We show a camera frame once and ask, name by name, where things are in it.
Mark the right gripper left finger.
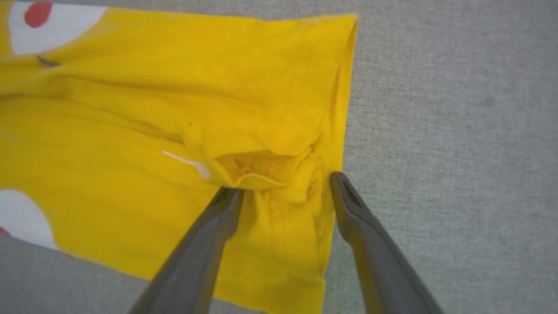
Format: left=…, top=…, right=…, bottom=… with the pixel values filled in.
left=129, top=187, right=245, bottom=314

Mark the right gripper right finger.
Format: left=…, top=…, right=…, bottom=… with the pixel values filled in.
left=329, top=171, right=444, bottom=314

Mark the yellow garment with white print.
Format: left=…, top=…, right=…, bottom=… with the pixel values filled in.
left=0, top=0, right=359, bottom=314

